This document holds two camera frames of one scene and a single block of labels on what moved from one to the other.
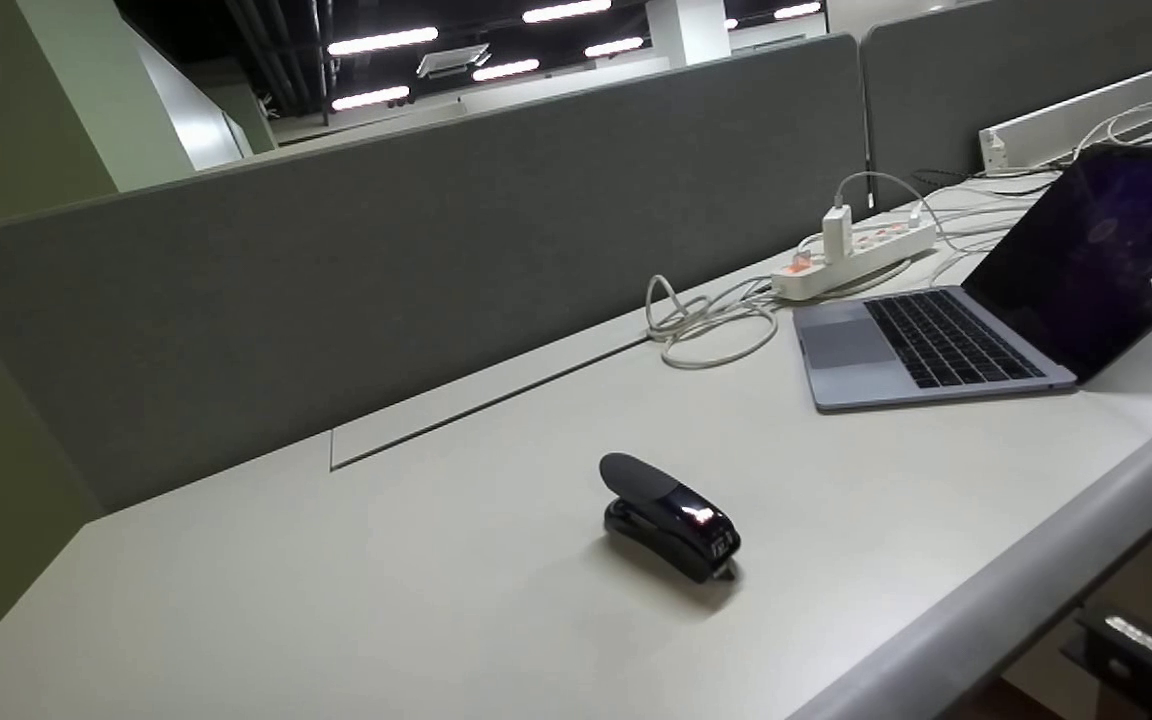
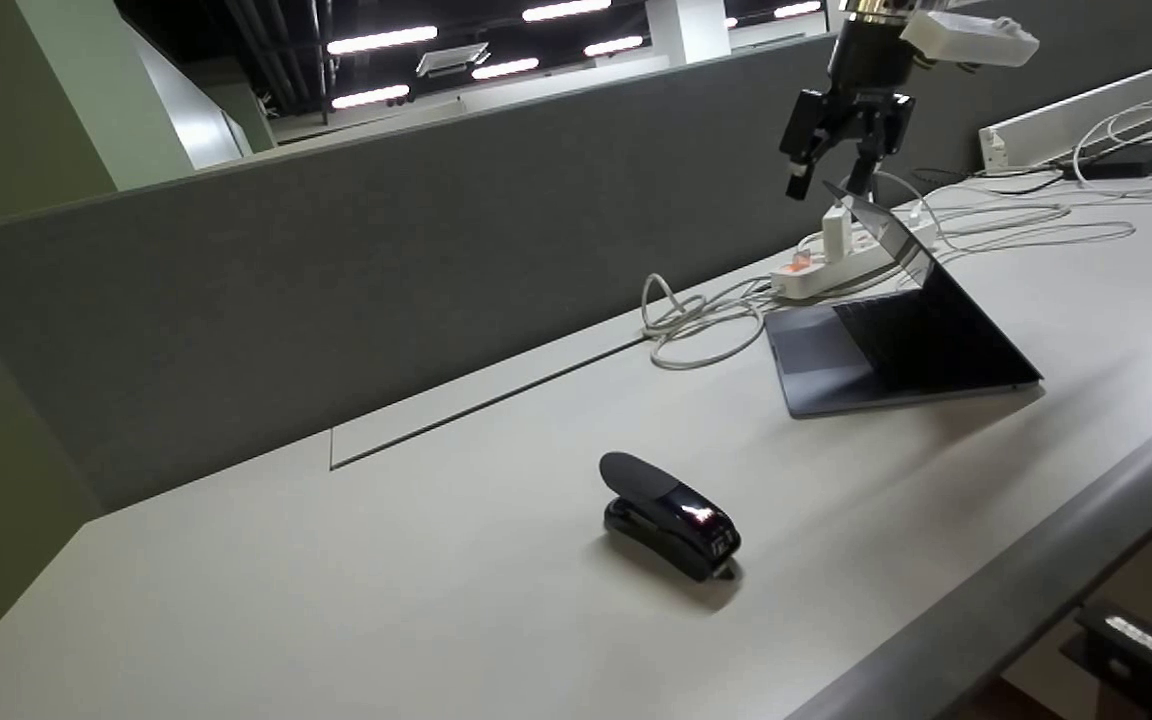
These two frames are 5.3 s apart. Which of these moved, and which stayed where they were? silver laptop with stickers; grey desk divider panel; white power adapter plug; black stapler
Moved: silver laptop with stickers
Stayed: black stapler; grey desk divider panel; white power adapter plug
